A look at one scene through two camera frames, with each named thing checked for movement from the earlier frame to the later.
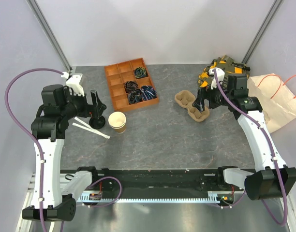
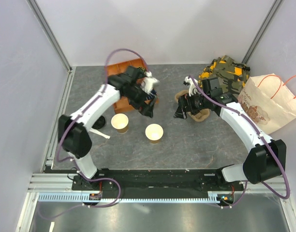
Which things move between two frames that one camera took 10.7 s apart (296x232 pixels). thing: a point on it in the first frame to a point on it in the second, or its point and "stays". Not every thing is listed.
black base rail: x=152 y=181 stays
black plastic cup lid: x=97 y=123 stays
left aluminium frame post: x=51 y=33 stays
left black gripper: x=90 y=110 to x=143 y=108
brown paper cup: x=117 y=120 to x=154 y=133
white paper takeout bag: x=280 y=103 stays
